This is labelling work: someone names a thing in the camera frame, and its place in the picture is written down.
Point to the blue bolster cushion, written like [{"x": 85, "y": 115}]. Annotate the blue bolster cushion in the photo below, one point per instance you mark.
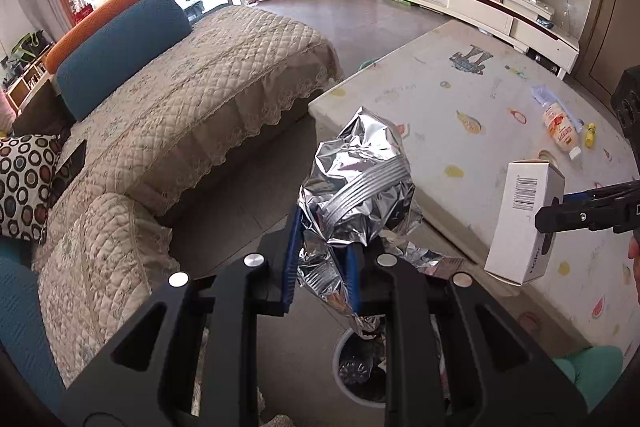
[{"x": 120, "y": 52}]

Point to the yellow glue stick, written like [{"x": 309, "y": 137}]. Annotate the yellow glue stick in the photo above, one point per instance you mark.
[{"x": 590, "y": 135}]

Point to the fruit-print table cover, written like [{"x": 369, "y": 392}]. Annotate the fruit-print table cover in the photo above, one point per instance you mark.
[{"x": 500, "y": 117}]

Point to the white TV stand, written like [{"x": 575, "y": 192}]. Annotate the white TV stand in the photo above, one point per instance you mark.
[{"x": 475, "y": 2}]

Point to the beige door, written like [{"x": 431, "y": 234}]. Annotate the beige door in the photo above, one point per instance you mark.
[{"x": 610, "y": 7}]

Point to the beige quilted sofa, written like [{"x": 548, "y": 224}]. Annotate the beige quilted sofa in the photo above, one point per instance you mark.
[{"x": 175, "y": 117}]

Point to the silver foil bag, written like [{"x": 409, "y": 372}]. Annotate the silver foil bag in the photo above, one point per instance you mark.
[{"x": 360, "y": 192}]

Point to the white carton box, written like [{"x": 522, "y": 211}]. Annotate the white carton box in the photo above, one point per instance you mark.
[{"x": 522, "y": 222}]

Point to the black tablet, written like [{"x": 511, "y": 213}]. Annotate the black tablet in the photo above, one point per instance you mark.
[{"x": 70, "y": 169}]

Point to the orange bolster cushion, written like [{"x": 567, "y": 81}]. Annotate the orange bolster cushion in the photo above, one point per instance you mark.
[{"x": 100, "y": 19}]

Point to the person's right hand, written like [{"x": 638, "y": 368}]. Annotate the person's right hand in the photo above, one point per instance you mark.
[{"x": 635, "y": 257}]

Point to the circle-pattern cushion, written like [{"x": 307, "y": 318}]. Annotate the circle-pattern cushion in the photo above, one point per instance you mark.
[{"x": 25, "y": 184}]

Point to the white trash can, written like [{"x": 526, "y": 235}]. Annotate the white trash can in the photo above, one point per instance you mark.
[{"x": 357, "y": 372}]

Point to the teal cushion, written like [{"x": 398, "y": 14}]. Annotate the teal cushion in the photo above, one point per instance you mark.
[{"x": 25, "y": 322}]

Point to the teal cloth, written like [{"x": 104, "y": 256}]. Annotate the teal cloth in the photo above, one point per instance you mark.
[{"x": 590, "y": 369}]

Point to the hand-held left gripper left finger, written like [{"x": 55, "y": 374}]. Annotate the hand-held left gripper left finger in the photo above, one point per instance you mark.
[{"x": 289, "y": 262}]

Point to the clear glass vase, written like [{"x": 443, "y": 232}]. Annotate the clear glass vase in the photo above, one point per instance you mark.
[{"x": 567, "y": 16}]

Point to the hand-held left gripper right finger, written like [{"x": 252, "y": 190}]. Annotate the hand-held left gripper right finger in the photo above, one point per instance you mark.
[{"x": 356, "y": 279}]

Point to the plastic bottle orange label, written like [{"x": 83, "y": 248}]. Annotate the plastic bottle orange label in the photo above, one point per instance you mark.
[{"x": 560, "y": 127}]

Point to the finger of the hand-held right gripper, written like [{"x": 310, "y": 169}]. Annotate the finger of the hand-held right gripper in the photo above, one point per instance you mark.
[
  {"x": 590, "y": 193},
  {"x": 570, "y": 216}
]

